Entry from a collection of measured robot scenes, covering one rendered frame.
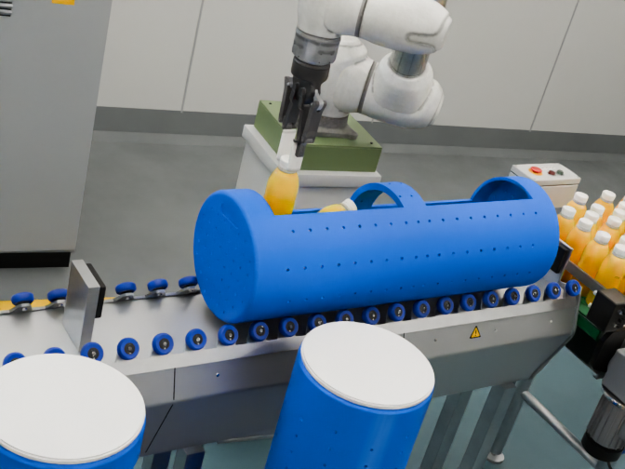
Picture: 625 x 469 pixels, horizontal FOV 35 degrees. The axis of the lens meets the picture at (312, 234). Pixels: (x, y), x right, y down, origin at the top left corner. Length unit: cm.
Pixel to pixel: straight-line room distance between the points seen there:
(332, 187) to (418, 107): 34
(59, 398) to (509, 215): 118
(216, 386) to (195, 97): 326
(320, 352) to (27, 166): 197
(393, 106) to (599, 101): 397
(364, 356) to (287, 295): 20
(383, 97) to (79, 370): 132
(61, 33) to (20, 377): 195
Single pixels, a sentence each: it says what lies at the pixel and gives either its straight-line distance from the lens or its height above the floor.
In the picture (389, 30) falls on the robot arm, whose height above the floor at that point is 166.
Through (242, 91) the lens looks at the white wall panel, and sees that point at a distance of 534.
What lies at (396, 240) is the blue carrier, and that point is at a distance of 221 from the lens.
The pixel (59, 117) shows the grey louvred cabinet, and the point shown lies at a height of 66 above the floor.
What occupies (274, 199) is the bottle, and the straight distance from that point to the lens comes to 209.
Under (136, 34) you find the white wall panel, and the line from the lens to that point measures 504.
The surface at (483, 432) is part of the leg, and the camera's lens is 297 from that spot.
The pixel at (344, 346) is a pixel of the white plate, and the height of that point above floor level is 104.
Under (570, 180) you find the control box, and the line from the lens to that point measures 310.
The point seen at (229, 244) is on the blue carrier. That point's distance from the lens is 210.
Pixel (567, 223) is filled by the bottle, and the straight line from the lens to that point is 291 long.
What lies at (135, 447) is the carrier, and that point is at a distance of 173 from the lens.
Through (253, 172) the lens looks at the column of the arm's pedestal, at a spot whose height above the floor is 89.
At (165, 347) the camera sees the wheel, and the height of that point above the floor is 96.
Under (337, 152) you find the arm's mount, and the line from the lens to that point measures 285.
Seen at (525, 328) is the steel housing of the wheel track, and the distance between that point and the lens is 268.
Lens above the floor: 216
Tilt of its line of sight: 27 degrees down
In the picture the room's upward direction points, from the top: 15 degrees clockwise
